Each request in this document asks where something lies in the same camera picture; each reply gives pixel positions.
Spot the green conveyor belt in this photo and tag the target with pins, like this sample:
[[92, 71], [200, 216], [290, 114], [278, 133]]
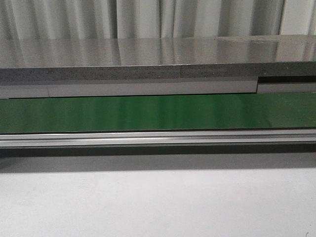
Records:
[[162, 112]]

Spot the grey conveyor rear rail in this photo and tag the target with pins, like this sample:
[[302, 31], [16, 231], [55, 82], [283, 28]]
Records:
[[132, 87]]

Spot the aluminium conveyor front rail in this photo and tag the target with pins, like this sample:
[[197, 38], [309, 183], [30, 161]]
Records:
[[159, 142]]

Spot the white pleated curtain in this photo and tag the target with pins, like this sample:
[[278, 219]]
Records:
[[121, 19]]

